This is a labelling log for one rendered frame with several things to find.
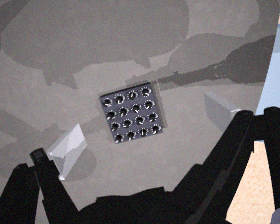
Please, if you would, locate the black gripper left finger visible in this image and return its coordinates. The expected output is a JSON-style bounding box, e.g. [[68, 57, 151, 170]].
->
[[0, 124, 87, 224]]

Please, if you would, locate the grey knob box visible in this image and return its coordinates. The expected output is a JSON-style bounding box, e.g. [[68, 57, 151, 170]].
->
[[99, 82, 163, 144]]

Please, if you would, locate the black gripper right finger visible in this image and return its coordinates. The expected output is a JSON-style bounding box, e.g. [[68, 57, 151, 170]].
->
[[138, 91, 280, 224]]

